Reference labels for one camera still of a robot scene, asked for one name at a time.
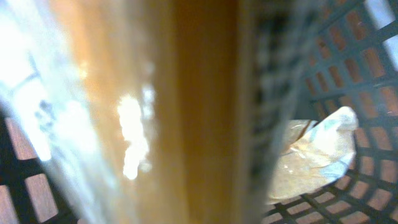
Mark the grey plastic shopping basket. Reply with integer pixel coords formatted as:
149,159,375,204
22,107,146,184
1,1,397,223

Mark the beige pasta bag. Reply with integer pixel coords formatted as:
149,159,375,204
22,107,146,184
266,106,359,205

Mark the orange spaghetti pasta packet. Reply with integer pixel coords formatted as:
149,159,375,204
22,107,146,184
1,1,318,223

